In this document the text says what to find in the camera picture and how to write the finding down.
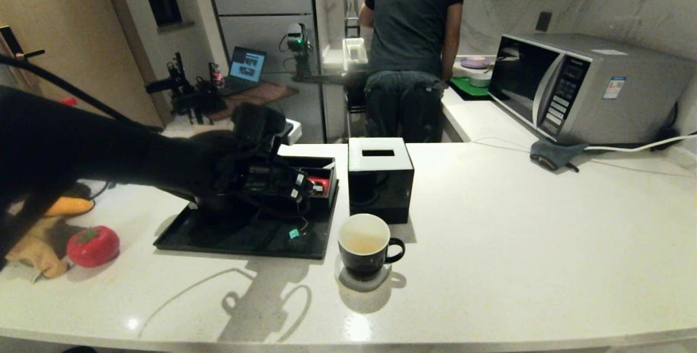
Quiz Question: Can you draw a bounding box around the grey tea bag teal tag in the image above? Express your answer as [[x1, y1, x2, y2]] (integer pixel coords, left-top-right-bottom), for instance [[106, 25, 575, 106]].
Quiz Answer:
[[289, 200, 311, 240]]

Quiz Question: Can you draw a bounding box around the black compartment organizer box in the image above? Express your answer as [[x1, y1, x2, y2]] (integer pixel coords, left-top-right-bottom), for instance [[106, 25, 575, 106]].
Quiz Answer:
[[272, 155, 338, 218]]

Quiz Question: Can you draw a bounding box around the black rectangular serving tray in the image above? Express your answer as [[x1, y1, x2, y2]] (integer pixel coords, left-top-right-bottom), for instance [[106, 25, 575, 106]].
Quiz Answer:
[[154, 179, 339, 260]]

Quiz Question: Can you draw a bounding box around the black tissue box white lid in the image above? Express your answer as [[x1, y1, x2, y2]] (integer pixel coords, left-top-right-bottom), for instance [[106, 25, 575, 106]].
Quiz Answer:
[[348, 136, 415, 224]]

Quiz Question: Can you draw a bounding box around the brown wooden stool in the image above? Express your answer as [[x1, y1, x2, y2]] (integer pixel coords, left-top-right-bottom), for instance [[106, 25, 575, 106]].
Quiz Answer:
[[210, 82, 299, 125]]

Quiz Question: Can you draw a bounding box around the black mug white inside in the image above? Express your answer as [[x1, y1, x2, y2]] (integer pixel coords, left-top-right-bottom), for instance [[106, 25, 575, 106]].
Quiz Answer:
[[338, 213, 406, 282]]

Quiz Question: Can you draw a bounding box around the black teleoperation platform stand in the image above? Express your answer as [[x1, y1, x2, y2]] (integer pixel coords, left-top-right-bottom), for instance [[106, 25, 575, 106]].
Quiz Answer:
[[297, 67, 371, 137]]

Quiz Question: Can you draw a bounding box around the black device red light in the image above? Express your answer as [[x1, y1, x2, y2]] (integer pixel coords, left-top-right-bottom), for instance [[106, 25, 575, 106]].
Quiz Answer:
[[207, 62, 227, 114]]

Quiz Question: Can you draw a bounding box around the open laptop blue screen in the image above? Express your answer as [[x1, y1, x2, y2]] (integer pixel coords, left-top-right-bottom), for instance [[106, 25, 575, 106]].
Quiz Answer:
[[221, 45, 267, 96]]

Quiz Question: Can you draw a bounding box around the white round coaster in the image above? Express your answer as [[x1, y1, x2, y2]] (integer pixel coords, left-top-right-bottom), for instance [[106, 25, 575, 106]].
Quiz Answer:
[[334, 255, 393, 293]]

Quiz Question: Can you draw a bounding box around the black handheld device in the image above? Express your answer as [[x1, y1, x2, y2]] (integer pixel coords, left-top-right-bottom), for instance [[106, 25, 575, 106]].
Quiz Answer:
[[144, 52, 203, 125]]

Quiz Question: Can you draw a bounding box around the white dish rack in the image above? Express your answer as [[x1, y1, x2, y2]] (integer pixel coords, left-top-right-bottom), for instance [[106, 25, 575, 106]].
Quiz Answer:
[[342, 37, 369, 70]]

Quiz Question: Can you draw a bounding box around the person in black shirt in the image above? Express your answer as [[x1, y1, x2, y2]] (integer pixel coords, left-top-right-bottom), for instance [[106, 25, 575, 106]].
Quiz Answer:
[[358, 0, 465, 144]]

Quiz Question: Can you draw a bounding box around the tall black metal stand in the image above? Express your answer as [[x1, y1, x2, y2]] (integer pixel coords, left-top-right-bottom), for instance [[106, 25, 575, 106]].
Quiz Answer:
[[341, 0, 361, 38]]

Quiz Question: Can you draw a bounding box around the red toy tomato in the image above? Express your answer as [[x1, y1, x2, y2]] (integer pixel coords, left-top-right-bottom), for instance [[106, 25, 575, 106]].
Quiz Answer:
[[66, 226, 120, 268]]

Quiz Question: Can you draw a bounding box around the green tray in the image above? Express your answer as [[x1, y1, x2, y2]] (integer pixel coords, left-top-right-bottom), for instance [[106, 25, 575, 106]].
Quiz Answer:
[[449, 76, 491, 99]]

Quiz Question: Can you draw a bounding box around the yellow toy corn cob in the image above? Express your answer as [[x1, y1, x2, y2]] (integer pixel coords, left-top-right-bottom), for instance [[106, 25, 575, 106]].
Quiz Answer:
[[44, 196, 94, 217]]

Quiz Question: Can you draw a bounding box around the beige wooden door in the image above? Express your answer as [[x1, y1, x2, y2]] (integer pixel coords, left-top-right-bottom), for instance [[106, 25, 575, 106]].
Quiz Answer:
[[0, 0, 164, 127]]

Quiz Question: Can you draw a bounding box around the dark grey folded cloth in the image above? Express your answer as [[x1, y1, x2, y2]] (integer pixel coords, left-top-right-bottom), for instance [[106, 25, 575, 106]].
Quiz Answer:
[[529, 138, 589, 172]]

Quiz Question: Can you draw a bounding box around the silver microwave oven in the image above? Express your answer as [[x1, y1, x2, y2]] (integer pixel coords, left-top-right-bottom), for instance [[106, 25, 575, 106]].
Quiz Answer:
[[488, 32, 695, 145]]

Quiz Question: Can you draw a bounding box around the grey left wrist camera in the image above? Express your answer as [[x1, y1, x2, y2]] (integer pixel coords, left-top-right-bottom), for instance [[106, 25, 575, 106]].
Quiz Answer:
[[275, 118, 303, 145]]

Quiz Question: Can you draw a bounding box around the thin white cable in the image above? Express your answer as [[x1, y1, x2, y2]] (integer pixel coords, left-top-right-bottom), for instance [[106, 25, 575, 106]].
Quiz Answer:
[[469, 135, 540, 152]]

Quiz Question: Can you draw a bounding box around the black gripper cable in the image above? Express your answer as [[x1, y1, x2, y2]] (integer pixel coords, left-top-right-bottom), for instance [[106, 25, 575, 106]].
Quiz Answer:
[[0, 53, 164, 131]]

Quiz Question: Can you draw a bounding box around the black door handle lock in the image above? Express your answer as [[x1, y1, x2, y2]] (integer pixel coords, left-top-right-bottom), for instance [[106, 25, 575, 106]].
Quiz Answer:
[[0, 25, 47, 68]]

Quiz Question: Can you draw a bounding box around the thick white power cable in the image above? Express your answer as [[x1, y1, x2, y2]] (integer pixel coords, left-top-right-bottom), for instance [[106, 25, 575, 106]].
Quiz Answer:
[[585, 133, 697, 152]]

